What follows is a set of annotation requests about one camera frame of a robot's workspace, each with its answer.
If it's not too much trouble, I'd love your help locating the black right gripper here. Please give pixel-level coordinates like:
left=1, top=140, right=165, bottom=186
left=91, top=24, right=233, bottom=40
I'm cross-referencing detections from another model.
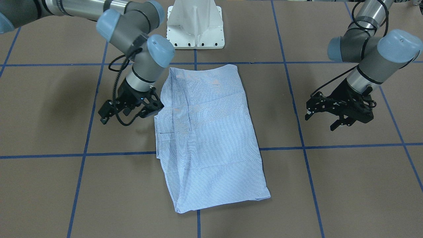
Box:
left=98, top=79, right=164, bottom=125

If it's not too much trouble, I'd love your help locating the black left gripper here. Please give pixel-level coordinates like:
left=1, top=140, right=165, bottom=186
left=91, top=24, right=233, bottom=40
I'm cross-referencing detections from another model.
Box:
left=305, top=79, right=376, bottom=131

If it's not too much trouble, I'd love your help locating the blue striped button shirt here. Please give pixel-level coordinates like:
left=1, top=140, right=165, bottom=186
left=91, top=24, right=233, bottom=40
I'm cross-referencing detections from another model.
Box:
left=154, top=64, right=271, bottom=214

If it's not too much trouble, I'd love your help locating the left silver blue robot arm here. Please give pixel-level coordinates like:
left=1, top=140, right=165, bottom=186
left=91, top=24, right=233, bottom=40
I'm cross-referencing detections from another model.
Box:
left=305, top=0, right=422, bottom=131

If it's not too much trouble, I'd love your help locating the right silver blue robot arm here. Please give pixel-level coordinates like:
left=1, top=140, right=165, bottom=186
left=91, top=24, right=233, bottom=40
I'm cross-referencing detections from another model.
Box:
left=0, top=0, right=175, bottom=126

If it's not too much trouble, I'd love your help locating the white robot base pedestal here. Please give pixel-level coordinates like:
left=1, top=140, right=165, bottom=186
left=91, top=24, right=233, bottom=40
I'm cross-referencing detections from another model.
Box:
left=166, top=0, right=225, bottom=50

